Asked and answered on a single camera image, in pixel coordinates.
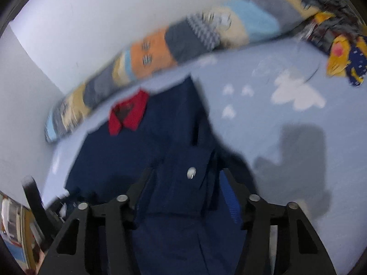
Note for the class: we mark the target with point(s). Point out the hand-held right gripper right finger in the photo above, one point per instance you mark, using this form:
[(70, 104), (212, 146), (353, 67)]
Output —
[(230, 203)]

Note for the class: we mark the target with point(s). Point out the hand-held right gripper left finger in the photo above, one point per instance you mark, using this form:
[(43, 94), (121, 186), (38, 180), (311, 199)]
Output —
[(114, 223)]

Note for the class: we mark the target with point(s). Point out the navy blue sweater grey stripe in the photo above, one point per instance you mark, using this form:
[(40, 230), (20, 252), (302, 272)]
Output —
[(172, 154)]

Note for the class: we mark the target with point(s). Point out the pile of colourful clothes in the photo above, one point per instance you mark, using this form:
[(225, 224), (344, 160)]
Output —
[(341, 48)]

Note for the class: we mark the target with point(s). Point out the orange printed board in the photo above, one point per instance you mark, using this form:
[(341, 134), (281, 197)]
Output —
[(14, 229)]

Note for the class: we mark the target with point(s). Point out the light blue cloud-print bed sheet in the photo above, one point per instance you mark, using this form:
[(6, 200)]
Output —
[(286, 154)]

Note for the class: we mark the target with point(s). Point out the long patchwork pillow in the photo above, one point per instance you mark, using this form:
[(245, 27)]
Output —
[(183, 40)]

